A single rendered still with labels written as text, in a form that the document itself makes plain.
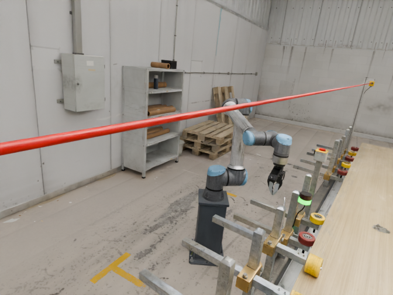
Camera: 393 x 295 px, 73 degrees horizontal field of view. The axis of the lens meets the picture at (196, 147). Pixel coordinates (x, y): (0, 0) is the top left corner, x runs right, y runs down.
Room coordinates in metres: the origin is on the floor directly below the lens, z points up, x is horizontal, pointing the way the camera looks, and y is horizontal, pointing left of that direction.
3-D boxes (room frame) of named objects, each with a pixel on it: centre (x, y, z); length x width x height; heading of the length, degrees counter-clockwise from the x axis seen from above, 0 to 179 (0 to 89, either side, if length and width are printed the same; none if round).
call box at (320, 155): (1.69, -0.83, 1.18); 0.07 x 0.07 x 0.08; 56
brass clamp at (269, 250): (1.04, -0.39, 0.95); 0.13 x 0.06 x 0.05; 146
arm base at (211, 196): (2.08, -0.19, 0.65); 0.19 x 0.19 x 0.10
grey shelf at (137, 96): (4.05, 0.70, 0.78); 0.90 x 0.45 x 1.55; 151
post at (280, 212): (1.06, -0.40, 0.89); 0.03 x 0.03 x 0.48; 56
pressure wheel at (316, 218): (1.38, -0.75, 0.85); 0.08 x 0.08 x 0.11
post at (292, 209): (1.27, -0.54, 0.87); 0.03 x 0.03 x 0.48; 56
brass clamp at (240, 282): (0.83, -0.25, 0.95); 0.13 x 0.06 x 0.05; 146
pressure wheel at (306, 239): (1.18, -0.61, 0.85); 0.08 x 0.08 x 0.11
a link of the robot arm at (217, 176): (2.08, -0.19, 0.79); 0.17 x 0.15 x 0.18; 104
